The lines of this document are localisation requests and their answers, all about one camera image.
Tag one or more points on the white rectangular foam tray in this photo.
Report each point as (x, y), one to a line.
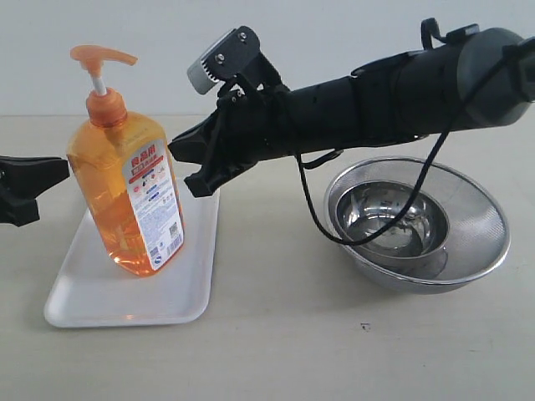
(92, 291)

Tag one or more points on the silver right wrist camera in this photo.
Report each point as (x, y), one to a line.
(235, 59)

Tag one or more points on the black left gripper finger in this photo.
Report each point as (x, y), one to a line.
(23, 180)

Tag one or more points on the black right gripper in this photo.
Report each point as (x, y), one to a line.
(241, 132)

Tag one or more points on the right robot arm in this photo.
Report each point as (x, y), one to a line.
(469, 78)

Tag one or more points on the steel mesh colander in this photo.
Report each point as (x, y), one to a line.
(454, 233)

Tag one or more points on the orange pump soap bottle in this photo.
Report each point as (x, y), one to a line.
(121, 161)

